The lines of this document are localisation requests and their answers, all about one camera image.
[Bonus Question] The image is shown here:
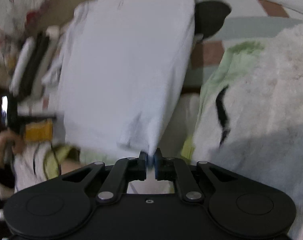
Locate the folded dark garment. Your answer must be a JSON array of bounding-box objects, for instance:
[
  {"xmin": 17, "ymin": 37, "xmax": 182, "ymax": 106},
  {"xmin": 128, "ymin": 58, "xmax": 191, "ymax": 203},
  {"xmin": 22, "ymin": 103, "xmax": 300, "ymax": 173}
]
[{"xmin": 20, "ymin": 31, "xmax": 50, "ymax": 98}]

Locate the stack of folded clothes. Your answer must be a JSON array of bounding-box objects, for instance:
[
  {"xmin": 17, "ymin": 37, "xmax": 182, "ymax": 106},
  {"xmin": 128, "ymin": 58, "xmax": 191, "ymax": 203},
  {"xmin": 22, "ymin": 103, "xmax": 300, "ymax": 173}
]
[{"xmin": 31, "ymin": 25, "xmax": 62, "ymax": 98}]

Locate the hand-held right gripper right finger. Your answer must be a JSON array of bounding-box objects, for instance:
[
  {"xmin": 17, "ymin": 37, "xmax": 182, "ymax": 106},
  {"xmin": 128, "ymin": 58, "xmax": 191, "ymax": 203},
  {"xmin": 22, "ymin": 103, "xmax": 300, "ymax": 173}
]
[{"xmin": 153, "ymin": 147, "xmax": 254, "ymax": 203}]

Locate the white long-sleeved shirt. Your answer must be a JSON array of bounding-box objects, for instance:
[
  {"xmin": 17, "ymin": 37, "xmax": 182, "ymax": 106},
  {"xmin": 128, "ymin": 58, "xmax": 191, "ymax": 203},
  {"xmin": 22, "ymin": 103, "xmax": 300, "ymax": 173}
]
[{"xmin": 41, "ymin": 0, "xmax": 199, "ymax": 160}]

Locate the white and green fleece garment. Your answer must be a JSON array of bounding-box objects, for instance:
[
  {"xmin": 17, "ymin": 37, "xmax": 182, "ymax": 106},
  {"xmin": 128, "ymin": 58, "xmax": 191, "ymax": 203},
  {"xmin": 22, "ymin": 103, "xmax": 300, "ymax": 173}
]
[
  {"xmin": 181, "ymin": 25, "xmax": 303, "ymax": 240},
  {"xmin": 14, "ymin": 142, "xmax": 112, "ymax": 193}
]

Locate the checked rug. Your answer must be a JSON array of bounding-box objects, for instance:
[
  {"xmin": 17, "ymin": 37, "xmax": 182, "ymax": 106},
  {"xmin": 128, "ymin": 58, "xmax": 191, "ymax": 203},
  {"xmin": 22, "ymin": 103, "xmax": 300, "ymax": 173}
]
[{"xmin": 16, "ymin": 0, "xmax": 303, "ymax": 110}]

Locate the person's left hand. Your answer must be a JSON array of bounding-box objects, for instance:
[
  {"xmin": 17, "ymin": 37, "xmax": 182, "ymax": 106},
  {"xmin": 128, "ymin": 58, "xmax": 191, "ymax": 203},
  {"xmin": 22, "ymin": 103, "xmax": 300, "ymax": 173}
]
[{"xmin": 0, "ymin": 130, "xmax": 25, "ymax": 165}]

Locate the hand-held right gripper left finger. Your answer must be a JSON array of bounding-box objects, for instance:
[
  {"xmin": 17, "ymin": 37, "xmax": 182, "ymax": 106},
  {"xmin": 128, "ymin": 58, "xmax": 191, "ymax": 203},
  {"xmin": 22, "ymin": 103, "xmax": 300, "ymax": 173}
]
[{"xmin": 49, "ymin": 151, "xmax": 148, "ymax": 203}]

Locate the printed quilt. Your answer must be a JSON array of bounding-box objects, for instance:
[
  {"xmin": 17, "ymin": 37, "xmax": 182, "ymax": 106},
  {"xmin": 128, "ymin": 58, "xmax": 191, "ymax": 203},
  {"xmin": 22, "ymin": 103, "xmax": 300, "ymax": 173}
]
[{"xmin": 0, "ymin": 0, "xmax": 74, "ymax": 55}]

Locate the folded white garment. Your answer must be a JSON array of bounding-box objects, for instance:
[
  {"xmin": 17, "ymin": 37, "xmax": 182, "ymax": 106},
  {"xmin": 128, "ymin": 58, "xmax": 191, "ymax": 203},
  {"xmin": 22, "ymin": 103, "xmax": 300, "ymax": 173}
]
[{"xmin": 10, "ymin": 36, "xmax": 35, "ymax": 97}]

